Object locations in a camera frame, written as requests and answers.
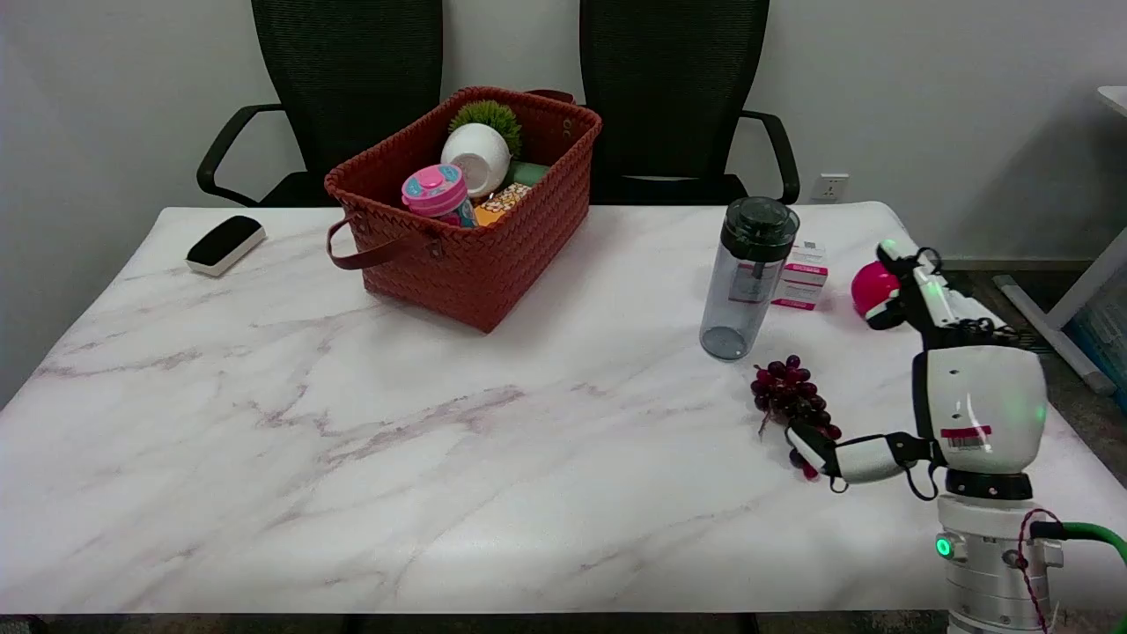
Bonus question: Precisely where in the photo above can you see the pink lidded kids cup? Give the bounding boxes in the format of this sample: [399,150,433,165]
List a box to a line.
[401,164,479,229]

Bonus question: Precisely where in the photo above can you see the pink pomegranate toy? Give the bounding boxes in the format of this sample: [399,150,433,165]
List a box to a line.
[851,262,903,321]

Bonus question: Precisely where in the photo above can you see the red woven basket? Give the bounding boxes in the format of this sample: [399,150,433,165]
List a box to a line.
[324,85,603,334]

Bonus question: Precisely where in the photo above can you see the blue box on floor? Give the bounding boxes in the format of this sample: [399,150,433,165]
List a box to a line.
[1068,262,1127,410]

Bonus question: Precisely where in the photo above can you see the dark red grape bunch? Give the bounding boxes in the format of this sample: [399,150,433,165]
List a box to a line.
[750,355,843,482]

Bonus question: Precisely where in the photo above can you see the white pot green plant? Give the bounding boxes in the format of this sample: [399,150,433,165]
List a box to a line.
[440,100,523,198]

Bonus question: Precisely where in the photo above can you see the green cable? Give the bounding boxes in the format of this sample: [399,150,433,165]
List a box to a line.
[1030,520,1127,566]

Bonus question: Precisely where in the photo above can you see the small pink white box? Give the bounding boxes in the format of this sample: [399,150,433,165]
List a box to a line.
[771,240,830,312]

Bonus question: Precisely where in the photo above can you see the black mesh office chair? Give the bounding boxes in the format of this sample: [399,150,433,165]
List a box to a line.
[579,0,800,206]
[196,0,446,209]

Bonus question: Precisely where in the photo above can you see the orange snack pack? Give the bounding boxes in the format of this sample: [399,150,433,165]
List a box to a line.
[474,181,534,227]

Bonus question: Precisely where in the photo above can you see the white side desk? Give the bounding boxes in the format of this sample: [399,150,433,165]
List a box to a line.
[994,85,1127,394]

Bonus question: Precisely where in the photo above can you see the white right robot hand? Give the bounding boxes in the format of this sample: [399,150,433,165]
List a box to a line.
[786,240,1050,496]

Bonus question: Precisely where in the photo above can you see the black lidded clear water bottle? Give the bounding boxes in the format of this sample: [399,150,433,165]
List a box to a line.
[700,196,800,362]

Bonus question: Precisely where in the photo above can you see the black white board eraser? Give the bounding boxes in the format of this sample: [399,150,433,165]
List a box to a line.
[186,215,267,277]

